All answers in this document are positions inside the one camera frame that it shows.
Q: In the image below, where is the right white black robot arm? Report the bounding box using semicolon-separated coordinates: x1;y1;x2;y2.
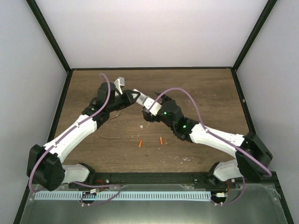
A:
137;94;273;188

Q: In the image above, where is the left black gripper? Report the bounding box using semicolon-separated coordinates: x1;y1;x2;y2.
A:
107;90;140;112

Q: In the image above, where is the purple cable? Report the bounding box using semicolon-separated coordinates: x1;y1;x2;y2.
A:
28;72;124;207
153;87;272;206

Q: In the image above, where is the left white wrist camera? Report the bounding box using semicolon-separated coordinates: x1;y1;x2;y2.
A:
114;77;125;96

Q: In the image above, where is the light blue slotted cable duct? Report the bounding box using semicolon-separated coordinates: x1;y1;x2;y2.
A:
34;191;211;201

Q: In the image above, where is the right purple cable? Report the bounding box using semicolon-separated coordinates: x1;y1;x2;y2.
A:
153;87;272;206

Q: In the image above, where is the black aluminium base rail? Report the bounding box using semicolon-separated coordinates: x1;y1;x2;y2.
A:
30;171;278;189

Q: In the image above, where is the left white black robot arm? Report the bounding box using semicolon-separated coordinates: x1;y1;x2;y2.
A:
27;81;141;191

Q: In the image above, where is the black enclosure frame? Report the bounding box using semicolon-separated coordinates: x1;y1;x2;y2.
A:
13;0;295;224

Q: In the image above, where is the metal front plate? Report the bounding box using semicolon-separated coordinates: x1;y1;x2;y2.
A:
20;184;287;224

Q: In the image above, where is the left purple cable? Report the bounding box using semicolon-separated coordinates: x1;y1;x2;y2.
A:
28;72;124;207

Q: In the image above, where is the white remote control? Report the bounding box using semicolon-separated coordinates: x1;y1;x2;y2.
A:
133;89;151;107

